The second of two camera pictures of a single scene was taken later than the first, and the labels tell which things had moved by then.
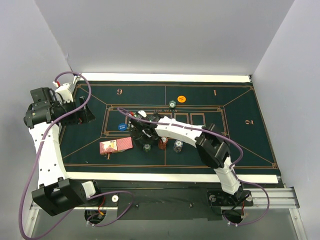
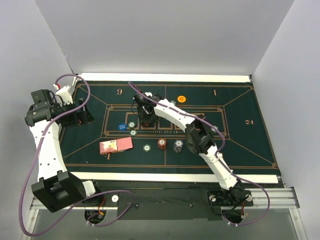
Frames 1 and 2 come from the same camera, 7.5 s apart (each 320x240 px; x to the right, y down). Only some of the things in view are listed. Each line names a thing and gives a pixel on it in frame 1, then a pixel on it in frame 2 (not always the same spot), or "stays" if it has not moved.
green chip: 172,104 stays
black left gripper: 80,113 stays
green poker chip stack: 146,147 stays
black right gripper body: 137,132 to 146,116
